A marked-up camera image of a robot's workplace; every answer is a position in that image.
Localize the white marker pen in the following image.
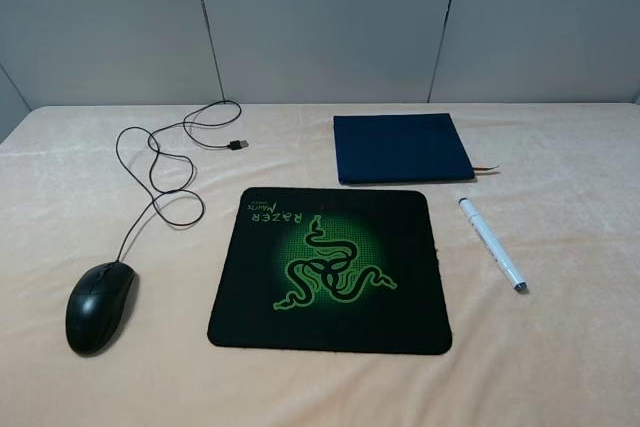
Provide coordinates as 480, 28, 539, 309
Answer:
458, 197, 528, 294

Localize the dark blue notebook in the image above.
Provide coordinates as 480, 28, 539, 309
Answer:
333, 113, 475, 185

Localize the black computer mouse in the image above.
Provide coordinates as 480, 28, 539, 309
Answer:
65, 261, 136, 356

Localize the black green razer mousepad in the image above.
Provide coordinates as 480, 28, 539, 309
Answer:
207, 187, 453, 355

